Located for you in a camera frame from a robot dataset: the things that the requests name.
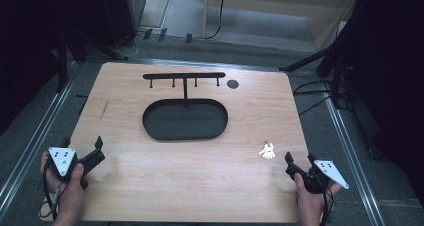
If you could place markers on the black key stand with tray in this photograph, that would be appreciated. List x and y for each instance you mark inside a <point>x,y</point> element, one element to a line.
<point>185,119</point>

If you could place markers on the black metal stand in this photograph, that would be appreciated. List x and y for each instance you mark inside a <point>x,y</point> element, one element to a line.
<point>335,71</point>
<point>62,64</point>

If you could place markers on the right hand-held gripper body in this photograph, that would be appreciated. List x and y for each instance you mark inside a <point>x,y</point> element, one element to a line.
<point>331,172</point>

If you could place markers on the dark cabinet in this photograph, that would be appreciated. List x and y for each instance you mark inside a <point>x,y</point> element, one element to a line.
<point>124,12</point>

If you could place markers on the person's left hand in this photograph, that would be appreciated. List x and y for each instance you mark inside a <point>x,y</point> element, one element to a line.
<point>68,194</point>

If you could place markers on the metal floor rail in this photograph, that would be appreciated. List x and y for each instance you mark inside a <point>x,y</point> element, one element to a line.
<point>353,156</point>
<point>33,146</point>

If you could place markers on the person's right hand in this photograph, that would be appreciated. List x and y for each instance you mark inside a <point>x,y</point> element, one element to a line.
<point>310,204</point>

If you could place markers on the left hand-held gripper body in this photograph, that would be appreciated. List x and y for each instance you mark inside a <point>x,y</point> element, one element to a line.
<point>62,160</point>

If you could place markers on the black round table grommet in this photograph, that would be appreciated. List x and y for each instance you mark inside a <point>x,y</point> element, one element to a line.
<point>232,84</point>

